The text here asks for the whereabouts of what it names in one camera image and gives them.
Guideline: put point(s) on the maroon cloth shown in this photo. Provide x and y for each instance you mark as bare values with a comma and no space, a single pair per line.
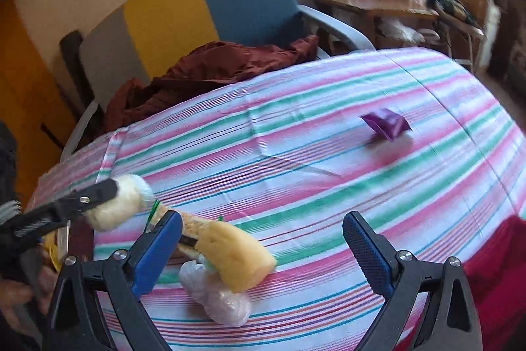
205,67

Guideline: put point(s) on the long yellow bread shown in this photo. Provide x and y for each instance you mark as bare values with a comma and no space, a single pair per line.
238,256

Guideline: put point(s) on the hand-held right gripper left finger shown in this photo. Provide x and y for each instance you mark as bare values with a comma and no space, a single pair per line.
158,252

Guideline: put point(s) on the cream bread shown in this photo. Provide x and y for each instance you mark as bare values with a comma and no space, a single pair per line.
119,203

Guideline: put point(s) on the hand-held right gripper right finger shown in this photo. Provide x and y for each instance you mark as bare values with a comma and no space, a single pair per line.
368,252

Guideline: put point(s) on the person's left hand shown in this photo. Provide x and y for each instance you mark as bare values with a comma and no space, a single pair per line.
16,297

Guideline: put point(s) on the wooden desk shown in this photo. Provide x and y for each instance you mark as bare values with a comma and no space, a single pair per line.
370,1

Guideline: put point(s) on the pink green striped tablecloth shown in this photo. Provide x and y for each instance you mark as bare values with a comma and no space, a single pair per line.
328,190

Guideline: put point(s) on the crumpled white plastic bag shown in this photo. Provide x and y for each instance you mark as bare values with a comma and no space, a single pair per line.
396,30

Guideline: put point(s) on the red cloth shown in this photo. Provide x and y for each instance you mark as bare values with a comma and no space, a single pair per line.
497,273

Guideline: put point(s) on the golden box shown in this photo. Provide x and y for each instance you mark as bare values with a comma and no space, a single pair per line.
55,252

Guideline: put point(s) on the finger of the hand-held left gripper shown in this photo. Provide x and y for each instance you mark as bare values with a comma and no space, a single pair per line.
82,203

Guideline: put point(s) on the orange wooden wardrobe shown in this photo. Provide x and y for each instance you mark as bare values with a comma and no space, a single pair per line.
24,88

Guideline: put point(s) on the dark wooden post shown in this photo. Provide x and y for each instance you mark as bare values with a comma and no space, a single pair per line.
72,63

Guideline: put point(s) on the cluttered side table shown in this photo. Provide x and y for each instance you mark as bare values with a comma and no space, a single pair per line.
464,11

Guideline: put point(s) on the purple snack packet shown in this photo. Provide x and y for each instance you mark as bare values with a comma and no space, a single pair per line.
388,123

